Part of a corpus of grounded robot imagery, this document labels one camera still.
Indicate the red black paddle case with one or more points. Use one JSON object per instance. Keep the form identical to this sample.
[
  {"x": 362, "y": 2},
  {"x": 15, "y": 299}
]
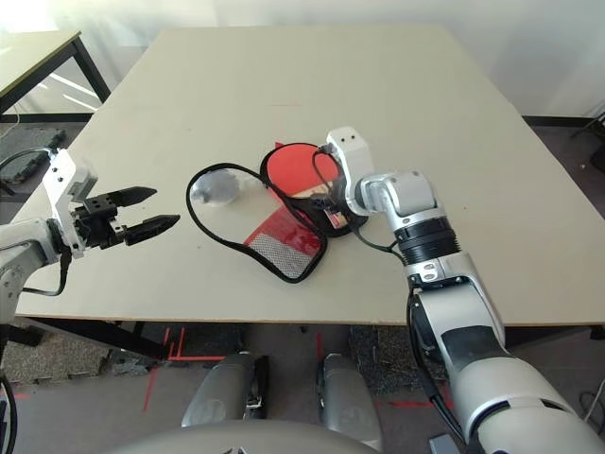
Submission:
[{"x": 279, "y": 227}]

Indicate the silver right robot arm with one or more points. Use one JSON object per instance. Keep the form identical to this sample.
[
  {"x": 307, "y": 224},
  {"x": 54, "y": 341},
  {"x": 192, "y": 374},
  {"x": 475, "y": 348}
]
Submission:
[{"x": 472, "y": 307}]

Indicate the red ping-pong paddle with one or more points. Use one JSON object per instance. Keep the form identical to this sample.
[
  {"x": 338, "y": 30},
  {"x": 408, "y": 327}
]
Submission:
[{"x": 293, "y": 165}]

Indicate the grey robot torso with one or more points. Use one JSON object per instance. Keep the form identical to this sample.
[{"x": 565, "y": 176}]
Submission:
[{"x": 236, "y": 442}]

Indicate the red floor tape strip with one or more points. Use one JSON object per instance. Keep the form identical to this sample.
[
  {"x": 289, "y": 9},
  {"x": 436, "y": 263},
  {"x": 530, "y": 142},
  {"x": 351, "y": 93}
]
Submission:
[
  {"x": 19, "y": 395},
  {"x": 319, "y": 347},
  {"x": 150, "y": 390}
]

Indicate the grey robot right leg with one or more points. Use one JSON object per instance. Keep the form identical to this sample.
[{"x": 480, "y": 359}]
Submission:
[{"x": 350, "y": 402}]

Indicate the grey robot left leg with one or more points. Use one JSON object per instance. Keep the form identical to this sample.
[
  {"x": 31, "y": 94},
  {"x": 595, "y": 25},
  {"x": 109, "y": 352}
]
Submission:
[{"x": 222, "y": 392}]

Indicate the beige side table black frame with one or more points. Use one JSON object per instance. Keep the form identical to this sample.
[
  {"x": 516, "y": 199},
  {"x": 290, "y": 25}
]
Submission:
[{"x": 28, "y": 57}]

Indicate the grey robot leg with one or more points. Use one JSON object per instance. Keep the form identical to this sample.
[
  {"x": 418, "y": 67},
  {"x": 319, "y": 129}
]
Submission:
[
  {"x": 222, "y": 392},
  {"x": 350, "y": 402}
]

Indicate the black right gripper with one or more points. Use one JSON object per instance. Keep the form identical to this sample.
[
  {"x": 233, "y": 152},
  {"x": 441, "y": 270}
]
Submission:
[{"x": 339, "y": 205}]

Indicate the grey plush zipper charm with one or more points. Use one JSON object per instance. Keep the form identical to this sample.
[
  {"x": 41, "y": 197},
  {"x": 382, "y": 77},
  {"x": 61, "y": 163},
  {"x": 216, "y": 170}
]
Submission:
[{"x": 215, "y": 189}]

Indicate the small grey block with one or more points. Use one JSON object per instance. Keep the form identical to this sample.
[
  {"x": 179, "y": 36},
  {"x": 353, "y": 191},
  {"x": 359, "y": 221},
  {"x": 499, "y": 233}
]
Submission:
[{"x": 442, "y": 445}]

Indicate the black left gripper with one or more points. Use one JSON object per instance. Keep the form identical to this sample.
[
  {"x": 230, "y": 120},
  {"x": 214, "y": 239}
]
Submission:
[{"x": 97, "y": 222}]

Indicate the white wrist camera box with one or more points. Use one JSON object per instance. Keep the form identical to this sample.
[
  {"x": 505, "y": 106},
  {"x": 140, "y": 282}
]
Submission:
[
  {"x": 63, "y": 179},
  {"x": 352, "y": 151}
]

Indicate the black table leg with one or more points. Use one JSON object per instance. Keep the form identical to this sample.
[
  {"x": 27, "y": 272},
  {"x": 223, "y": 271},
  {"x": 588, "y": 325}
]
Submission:
[{"x": 94, "y": 338}]

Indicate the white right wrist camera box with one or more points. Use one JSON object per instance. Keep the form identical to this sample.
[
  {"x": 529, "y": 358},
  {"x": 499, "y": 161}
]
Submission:
[{"x": 352, "y": 151}]

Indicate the red floor tape cross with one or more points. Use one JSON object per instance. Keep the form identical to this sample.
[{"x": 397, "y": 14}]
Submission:
[{"x": 406, "y": 404}]

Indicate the dark grey foam mat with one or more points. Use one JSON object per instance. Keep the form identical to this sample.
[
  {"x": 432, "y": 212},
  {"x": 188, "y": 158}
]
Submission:
[{"x": 23, "y": 137}]

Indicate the speckled dark floor mat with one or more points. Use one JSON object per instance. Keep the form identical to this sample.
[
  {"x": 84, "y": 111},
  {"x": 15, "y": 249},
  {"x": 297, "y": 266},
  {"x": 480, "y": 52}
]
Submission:
[
  {"x": 387, "y": 359},
  {"x": 71, "y": 364}
]

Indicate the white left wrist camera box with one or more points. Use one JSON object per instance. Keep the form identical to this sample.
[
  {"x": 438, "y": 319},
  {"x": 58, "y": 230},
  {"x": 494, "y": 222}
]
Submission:
[{"x": 63, "y": 179}]

